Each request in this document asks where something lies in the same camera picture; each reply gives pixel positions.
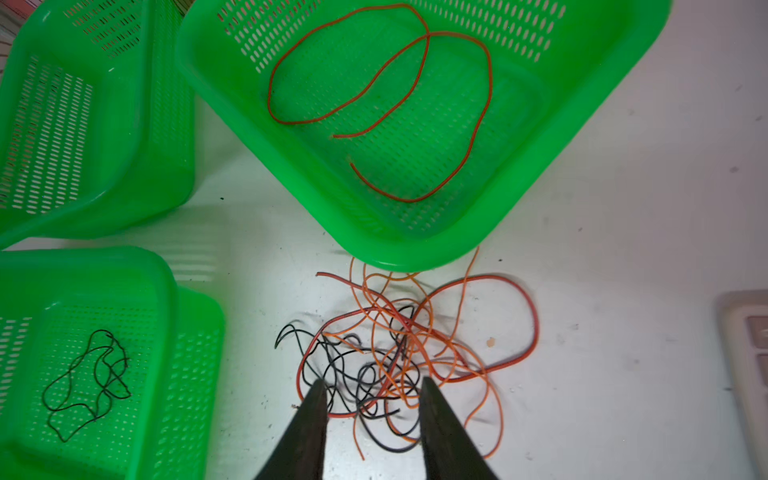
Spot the green basket front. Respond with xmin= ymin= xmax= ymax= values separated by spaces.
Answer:
xmin=1 ymin=247 xmax=225 ymax=479

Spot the green basket back left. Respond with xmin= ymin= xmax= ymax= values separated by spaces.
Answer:
xmin=1 ymin=1 xmax=195 ymax=247

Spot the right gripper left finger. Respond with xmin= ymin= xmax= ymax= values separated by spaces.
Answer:
xmin=256 ymin=380 xmax=328 ymax=479

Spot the black cable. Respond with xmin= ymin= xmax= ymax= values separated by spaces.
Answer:
xmin=41 ymin=329 xmax=133 ymax=443

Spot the pink white calculator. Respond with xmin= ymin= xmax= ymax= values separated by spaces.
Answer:
xmin=716 ymin=289 xmax=767 ymax=479

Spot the red cable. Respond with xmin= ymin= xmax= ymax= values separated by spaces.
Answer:
xmin=267 ymin=3 xmax=494 ymax=204

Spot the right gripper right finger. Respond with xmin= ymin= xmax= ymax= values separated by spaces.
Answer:
xmin=419 ymin=377 xmax=497 ymax=480

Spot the cable bundle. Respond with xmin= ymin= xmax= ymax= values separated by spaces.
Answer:
xmin=274 ymin=245 xmax=540 ymax=462

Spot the green basket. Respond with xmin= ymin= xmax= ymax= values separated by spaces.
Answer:
xmin=1 ymin=1 xmax=195 ymax=247
xmin=176 ymin=1 xmax=672 ymax=272
xmin=1 ymin=247 xmax=225 ymax=479

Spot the green basket back right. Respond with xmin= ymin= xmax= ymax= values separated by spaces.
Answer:
xmin=176 ymin=1 xmax=672 ymax=272

